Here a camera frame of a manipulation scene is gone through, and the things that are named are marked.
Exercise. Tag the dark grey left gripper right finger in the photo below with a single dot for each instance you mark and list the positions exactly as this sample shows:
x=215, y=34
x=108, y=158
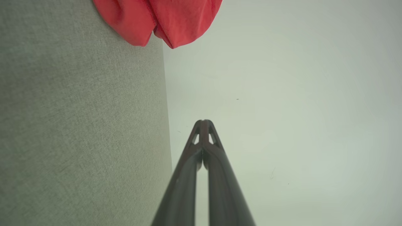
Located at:
x=226, y=194

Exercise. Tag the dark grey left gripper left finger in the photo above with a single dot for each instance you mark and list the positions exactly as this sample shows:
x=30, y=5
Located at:
x=180, y=194

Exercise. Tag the red shorts white trim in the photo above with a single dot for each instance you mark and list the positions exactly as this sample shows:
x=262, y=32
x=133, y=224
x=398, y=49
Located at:
x=176, y=22

